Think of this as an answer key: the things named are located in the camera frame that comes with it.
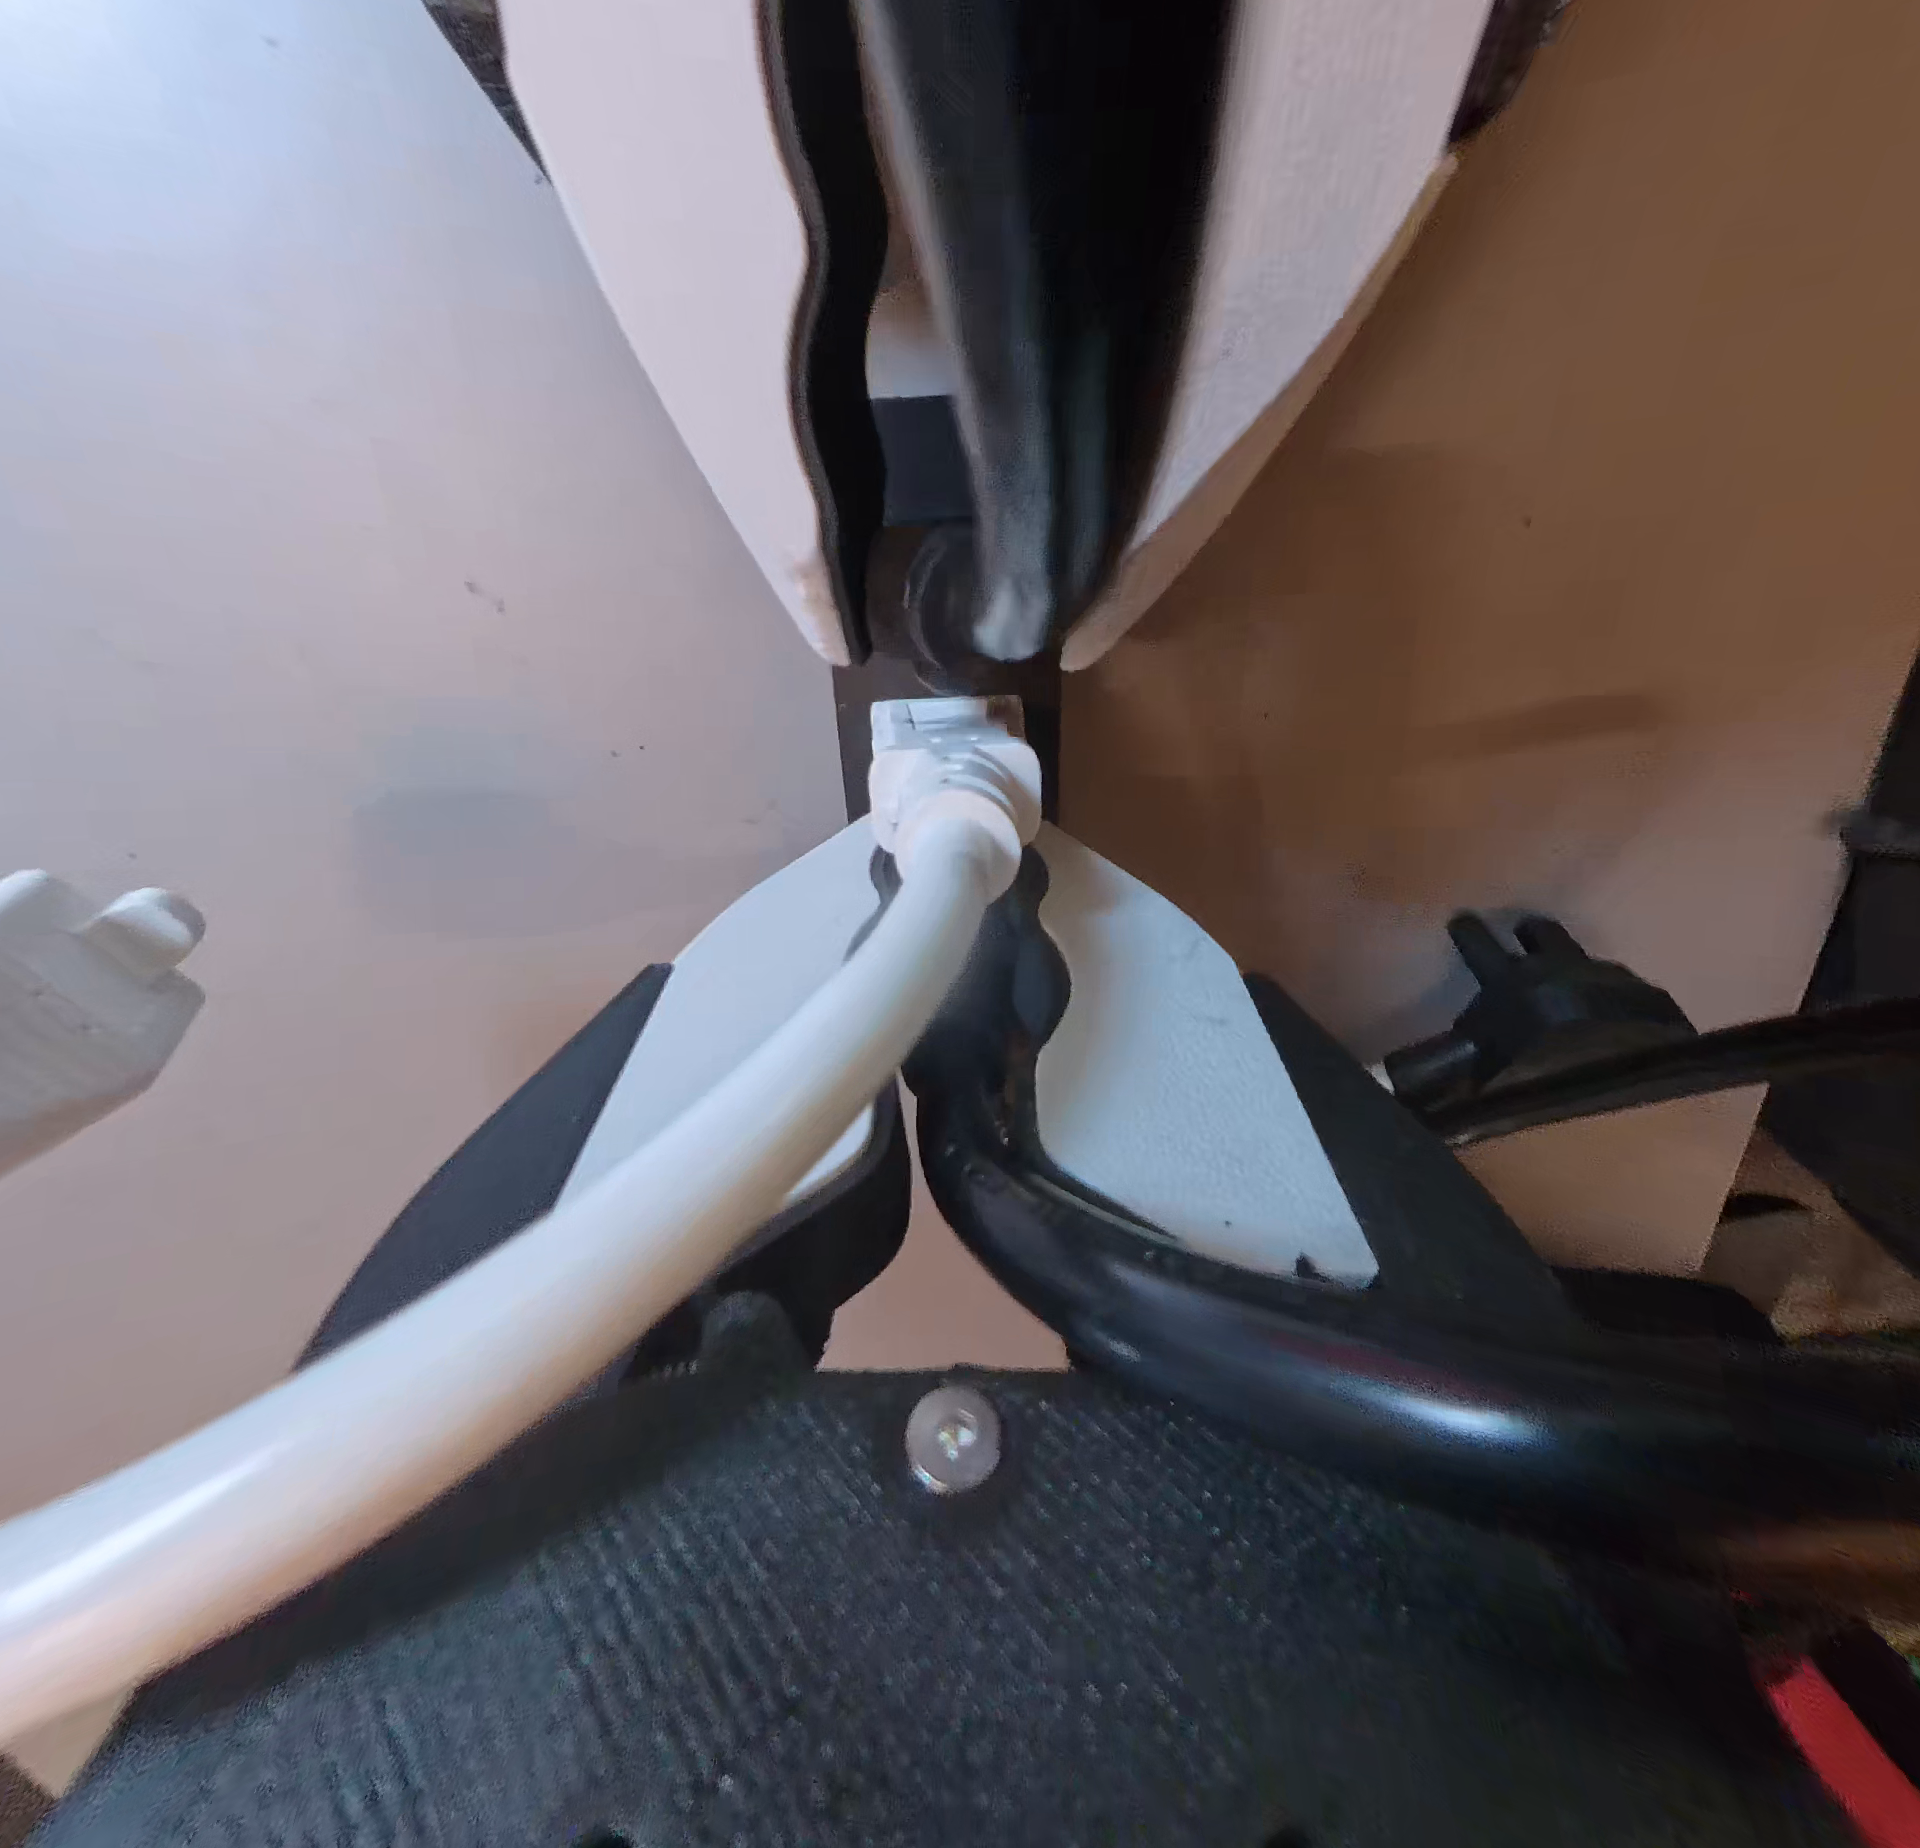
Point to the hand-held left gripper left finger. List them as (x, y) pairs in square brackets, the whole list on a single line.
[(750, 948)]

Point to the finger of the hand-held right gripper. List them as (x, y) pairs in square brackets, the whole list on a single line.
[(1319, 153), (659, 196)]

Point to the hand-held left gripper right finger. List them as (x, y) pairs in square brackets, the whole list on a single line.
[(1200, 1097)]

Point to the black power strip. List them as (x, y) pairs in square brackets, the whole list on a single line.
[(1574, 993)]

